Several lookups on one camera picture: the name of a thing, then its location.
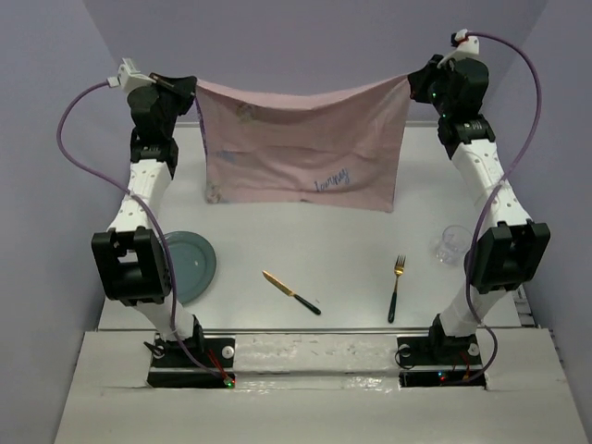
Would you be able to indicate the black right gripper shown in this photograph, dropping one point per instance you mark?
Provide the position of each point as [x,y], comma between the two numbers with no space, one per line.
[423,78]

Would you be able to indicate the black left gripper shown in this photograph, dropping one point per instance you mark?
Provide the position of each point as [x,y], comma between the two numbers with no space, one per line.
[181,89]

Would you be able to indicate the pink cloth placemat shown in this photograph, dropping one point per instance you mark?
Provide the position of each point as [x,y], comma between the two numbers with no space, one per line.
[337,148]

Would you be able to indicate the clear drinking glass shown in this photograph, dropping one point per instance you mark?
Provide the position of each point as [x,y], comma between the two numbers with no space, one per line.
[453,244]

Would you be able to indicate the green ceramic plate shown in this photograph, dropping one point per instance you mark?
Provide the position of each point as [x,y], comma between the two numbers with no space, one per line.
[194,263]

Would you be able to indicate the gold knife green handle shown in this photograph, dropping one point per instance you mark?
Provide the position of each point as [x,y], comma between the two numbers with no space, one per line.
[290,293]

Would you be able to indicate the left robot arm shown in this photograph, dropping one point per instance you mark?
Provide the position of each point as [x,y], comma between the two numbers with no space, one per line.
[132,255]

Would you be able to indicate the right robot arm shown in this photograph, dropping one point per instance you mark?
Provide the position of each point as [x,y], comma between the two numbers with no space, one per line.
[508,243]

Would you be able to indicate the white front table board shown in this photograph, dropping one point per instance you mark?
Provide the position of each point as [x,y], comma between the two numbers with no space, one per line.
[305,388]

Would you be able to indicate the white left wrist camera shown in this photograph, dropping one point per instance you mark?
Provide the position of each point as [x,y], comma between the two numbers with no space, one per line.
[128,77]

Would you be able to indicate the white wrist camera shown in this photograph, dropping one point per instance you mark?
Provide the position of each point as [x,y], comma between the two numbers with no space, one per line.
[128,77]
[464,45]

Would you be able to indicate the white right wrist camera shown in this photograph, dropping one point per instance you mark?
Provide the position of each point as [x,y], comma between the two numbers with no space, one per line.
[464,45]

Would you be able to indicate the gold fork green handle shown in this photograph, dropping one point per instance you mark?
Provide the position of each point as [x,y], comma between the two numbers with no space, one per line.
[398,272]

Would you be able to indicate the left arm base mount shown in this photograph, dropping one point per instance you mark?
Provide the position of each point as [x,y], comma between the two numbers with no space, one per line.
[171,368]

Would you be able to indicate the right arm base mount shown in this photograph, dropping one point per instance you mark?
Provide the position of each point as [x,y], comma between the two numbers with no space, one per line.
[421,366]

